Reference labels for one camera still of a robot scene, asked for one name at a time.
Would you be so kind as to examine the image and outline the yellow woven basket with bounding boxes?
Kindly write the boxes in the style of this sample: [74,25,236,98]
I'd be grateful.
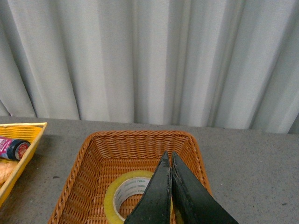
[0,122,47,204]

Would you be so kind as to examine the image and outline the pink labelled small bottle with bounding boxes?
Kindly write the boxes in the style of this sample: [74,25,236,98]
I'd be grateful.
[0,136,31,161]

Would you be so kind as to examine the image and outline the yellow packing tape roll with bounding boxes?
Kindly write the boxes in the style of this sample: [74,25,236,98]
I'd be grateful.
[104,170,173,224]

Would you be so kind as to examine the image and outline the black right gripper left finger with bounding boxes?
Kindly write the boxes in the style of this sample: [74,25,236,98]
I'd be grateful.
[124,151,172,224]

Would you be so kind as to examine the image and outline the brown wicker basket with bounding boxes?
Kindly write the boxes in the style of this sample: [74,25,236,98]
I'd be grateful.
[49,131,210,224]

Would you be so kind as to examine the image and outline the grey curtain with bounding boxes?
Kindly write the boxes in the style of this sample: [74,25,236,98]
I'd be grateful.
[0,0,299,133]

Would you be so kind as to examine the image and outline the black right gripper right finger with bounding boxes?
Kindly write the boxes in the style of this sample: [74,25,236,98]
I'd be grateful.
[172,152,238,224]

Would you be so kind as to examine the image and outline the toy bread loaf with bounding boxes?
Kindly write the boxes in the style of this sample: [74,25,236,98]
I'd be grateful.
[0,161,18,185]

